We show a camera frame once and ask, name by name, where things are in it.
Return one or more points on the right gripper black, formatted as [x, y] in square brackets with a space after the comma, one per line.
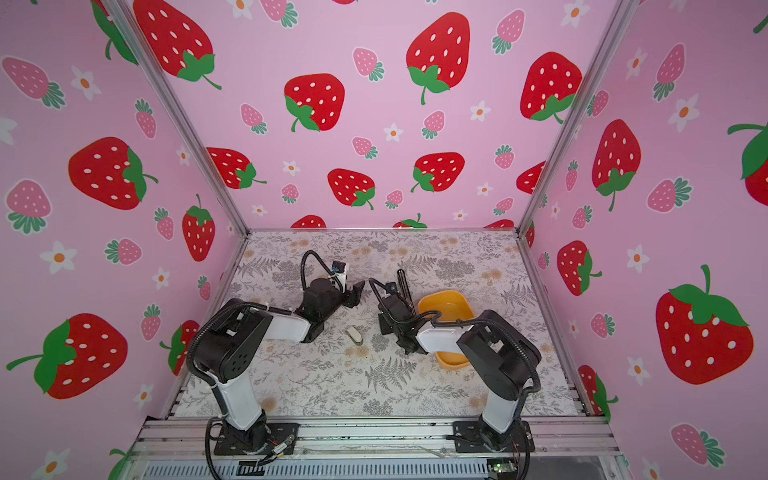
[382, 323]

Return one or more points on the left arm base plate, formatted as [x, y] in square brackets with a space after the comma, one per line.
[259, 440]

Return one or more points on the yellow plastic tray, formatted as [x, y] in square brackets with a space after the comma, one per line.
[442, 338]

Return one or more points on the long black stapler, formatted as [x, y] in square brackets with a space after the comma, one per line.
[405, 292]

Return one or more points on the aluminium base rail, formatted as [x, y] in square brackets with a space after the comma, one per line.
[382, 448]

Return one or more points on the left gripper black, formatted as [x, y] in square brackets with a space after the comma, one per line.
[353, 296]

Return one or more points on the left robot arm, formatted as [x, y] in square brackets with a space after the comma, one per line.
[221, 352]

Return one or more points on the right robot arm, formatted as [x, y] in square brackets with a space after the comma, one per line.
[504, 359]

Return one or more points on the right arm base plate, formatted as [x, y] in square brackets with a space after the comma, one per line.
[477, 437]

